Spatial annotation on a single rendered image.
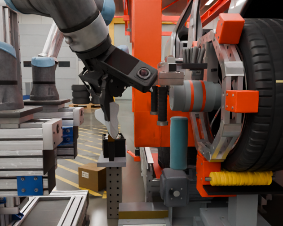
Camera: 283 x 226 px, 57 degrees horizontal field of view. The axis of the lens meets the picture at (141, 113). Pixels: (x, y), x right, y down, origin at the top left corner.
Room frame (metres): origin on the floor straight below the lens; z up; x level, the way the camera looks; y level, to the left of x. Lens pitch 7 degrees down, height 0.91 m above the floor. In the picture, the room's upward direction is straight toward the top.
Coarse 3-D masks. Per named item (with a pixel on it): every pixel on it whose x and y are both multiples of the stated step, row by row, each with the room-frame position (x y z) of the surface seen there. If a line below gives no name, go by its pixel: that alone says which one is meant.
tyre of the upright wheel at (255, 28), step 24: (264, 24) 0.99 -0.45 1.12; (240, 48) 1.00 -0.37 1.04; (264, 48) 0.90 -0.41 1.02; (264, 72) 0.86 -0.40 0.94; (264, 96) 0.85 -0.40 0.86; (264, 120) 0.85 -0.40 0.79; (240, 144) 0.96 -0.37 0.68; (264, 144) 0.89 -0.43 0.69; (240, 168) 0.99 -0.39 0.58; (264, 168) 1.00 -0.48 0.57
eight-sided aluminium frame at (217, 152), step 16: (208, 32) 1.12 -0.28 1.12; (224, 48) 0.97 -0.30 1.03; (224, 64) 0.92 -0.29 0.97; (240, 64) 0.91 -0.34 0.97; (192, 80) 1.40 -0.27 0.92; (224, 80) 0.93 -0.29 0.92; (240, 80) 0.90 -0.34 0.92; (224, 96) 0.91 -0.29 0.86; (192, 112) 1.40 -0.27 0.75; (224, 112) 0.91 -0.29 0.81; (192, 128) 1.36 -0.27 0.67; (224, 128) 0.90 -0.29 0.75; (240, 128) 0.90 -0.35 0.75; (208, 144) 1.21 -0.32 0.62; (224, 144) 1.01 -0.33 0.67; (208, 160) 1.07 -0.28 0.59
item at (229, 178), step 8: (216, 176) 1.03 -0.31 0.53; (224, 176) 1.03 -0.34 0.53; (232, 176) 1.04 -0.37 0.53; (240, 176) 1.04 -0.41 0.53; (248, 176) 1.04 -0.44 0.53; (256, 176) 1.04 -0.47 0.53; (264, 176) 1.04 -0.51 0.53; (272, 176) 1.06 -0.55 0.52; (216, 184) 1.03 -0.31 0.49; (224, 184) 1.04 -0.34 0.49; (232, 184) 1.04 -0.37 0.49; (240, 184) 1.04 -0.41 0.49; (248, 184) 1.04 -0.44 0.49; (256, 184) 1.04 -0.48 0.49; (264, 184) 1.04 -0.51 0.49
